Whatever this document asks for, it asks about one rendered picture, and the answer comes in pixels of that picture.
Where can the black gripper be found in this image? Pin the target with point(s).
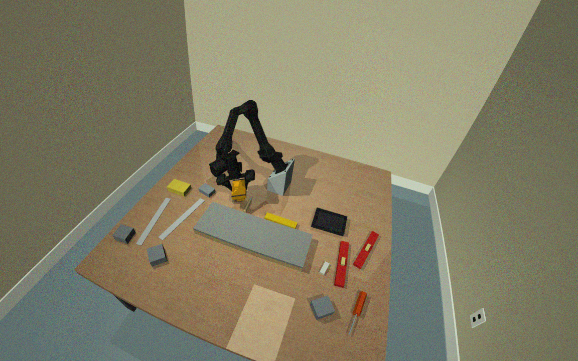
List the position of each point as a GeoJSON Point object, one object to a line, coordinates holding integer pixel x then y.
{"type": "Point", "coordinates": [235, 173]}

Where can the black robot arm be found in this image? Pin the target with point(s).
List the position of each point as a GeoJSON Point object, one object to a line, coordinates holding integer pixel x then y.
{"type": "Point", "coordinates": [266, 152]}

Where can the long red flat bar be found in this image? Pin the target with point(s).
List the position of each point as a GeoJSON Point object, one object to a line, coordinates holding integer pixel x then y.
{"type": "Point", "coordinates": [366, 250]}
{"type": "Point", "coordinates": [342, 263]}

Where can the grey flat strip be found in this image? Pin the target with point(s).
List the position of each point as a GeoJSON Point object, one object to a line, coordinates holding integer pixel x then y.
{"type": "Point", "coordinates": [180, 219]}
{"type": "Point", "coordinates": [152, 222]}

